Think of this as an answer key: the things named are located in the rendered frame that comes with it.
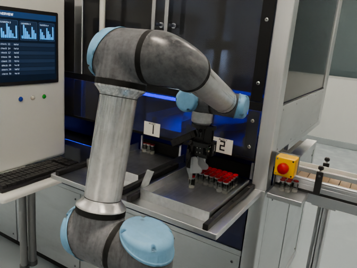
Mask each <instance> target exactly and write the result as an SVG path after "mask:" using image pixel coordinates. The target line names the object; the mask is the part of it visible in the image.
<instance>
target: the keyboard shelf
mask: <svg viewBox="0 0 357 268"><path fill-rule="evenodd" d="M23 167H25V166H21V167H17V168H14V169H11V170H7V171H4V172H0V174H1V173H5V172H8V171H12V170H16V169H19V168H23ZM59 183H61V182H59V181H57V180H54V179H52V178H51V177H50V178H47V179H43V180H41V181H38V182H35V183H32V184H29V185H26V186H23V187H20V188H17V189H14V190H11V191H8V192H5V193H3V194H2V193H0V203H1V204H5V203H8V202H11V201H13V200H16V199H18V198H21V197H24V196H27V195H29V194H33V193H34V192H38V191H40V190H43V189H46V188H49V187H51V186H54V185H57V184H59Z"/></svg>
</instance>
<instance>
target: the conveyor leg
mask: <svg viewBox="0 0 357 268"><path fill-rule="evenodd" d="M311 204H312V205H315V206H317V207H318V208H317V213H316V219H315V222H314V227H313V233H312V238H311V244H310V249H309V255H308V260H307V265H306V268H319V266H320V261H321V256H322V251H323V247H324V243H325V237H326V232H327V227H328V222H329V217H330V212H331V210H332V211H336V210H334V209H331V208H328V207H323V206H320V205H316V204H313V203H311Z"/></svg>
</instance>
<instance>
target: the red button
mask: <svg viewBox="0 0 357 268"><path fill-rule="evenodd" d="M277 171H278V172H279V173H280V174H286V173H287V172H288V171H289V166H288V165H287V164H286V163H281V164H279V165H278V167H277Z"/></svg>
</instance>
